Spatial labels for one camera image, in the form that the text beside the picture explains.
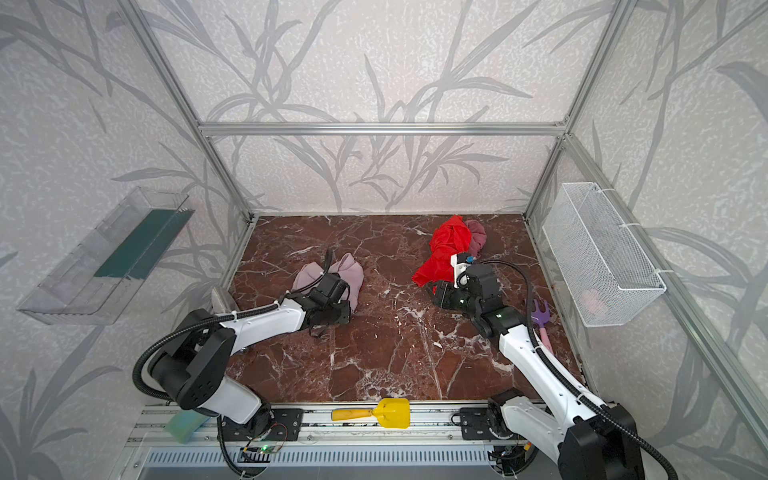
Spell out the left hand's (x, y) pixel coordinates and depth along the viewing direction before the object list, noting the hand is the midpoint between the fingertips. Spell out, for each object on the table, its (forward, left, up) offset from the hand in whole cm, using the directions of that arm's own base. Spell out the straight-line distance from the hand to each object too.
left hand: (351, 304), depth 92 cm
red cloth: (+20, -31, +8) cm, 38 cm away
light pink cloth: (+13, +3, +1) cm, 13 cm away
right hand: (+1, -24, +15) cm, 29 cm away
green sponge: (-32, +37, 0) cm, 49 cm away
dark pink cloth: (+24, -42, +4) cm, 49 cm away
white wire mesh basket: (-9, -58, +33) cm, 68 cm away
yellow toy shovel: (-30, -13, 0) cm, 33 cm away
